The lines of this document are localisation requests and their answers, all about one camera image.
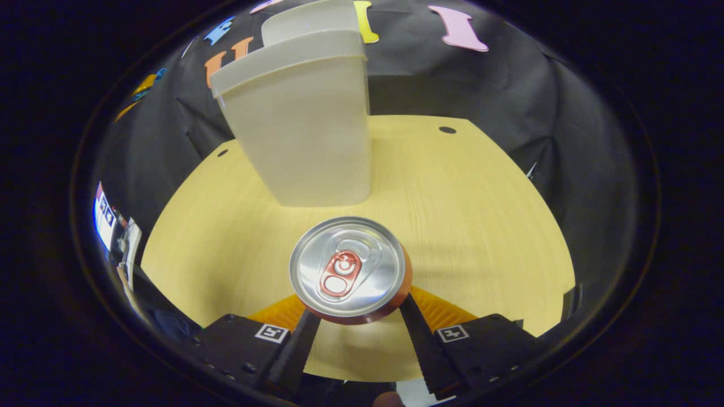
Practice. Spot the white desktop garbage bin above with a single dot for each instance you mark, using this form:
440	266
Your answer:
305	124

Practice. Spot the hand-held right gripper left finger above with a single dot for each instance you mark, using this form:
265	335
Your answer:
291	356

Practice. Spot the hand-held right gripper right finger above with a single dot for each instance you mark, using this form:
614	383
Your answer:
427	356

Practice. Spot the black backdrop cloth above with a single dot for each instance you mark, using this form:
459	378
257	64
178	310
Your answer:
509	85

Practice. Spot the red pop can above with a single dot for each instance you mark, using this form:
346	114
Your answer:
345	265

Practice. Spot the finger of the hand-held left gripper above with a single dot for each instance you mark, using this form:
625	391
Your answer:
125	112
144	85

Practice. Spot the computer monitor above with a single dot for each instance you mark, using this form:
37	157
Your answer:
104	217

